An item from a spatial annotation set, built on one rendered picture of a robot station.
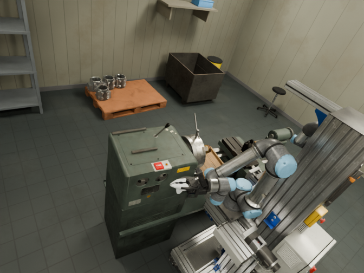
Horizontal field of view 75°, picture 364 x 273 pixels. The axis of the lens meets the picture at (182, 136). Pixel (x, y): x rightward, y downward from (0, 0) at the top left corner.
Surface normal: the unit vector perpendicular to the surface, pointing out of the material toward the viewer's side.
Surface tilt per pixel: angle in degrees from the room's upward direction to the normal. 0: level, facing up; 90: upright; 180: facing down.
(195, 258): 0
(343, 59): 90
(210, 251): 0
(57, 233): 0
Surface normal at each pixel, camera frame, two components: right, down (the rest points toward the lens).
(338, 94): -0.80, 0.22
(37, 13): 0.55, 0.62
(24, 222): 0.22, -0.75
